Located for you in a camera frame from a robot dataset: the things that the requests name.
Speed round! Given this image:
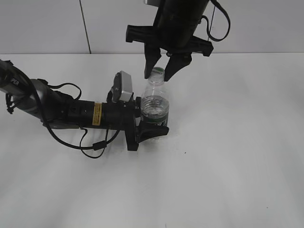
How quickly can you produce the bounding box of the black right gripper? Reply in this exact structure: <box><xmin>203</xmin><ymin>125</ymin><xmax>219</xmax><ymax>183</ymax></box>
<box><xmin>125</xmin><ymin>0</ymin><xmax>213</xmax><ymax>81</ymax></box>

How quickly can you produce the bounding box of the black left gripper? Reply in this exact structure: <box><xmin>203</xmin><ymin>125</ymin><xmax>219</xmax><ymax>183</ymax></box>
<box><xmin>102</xmin><ymin>96</ymin><xmax>169</xmax><ymax>151</ymax></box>

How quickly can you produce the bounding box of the white green bottle cap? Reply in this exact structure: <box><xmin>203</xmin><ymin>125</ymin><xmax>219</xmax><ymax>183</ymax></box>
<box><xmin>152</xmin><ymin>67</ymin><xmax>165</xmax><ymax>75</ymax></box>

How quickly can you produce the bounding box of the clear green-label water bottle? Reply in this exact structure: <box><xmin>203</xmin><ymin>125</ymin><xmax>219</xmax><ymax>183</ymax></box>
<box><xmin>140</xmin><ymin>73</ymin><xmax>170</xmax><ymax>127</ymax></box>

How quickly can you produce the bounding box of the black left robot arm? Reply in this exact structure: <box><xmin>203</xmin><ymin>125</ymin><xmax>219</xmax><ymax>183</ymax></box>
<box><xmin>0</xmin><ymin>60</ymin><xmax>169</xmax><ymax>151</ymax></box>

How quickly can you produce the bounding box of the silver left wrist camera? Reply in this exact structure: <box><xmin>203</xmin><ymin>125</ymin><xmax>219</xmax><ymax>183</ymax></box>
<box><xmin>111</xmin><ymin>71</ymin><xmax>133</xmax><ymax>103</ymax></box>

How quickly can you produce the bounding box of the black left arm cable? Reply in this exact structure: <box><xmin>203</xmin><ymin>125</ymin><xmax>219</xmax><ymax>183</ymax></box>
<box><xmin>4</xmin><ymin>60</ymin><xmax>119</xmax><ymax>159</ymax></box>

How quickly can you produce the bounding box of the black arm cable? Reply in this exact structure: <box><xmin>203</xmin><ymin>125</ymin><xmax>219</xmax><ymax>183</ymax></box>
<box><xmin>200</xmin><ymin>0</ymin><xmax>231</xmax><ymax>41</ymax></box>
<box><xmin>4</xmin><ymin>60</ymin><xmax>119</xmax><ymax>159</ymax></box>

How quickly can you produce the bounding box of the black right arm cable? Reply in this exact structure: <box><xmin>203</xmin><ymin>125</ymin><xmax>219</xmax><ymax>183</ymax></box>
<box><xmin>200</xmin><ymin>0</ymin><xmax>231</xmax><ymax>41</ymax></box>

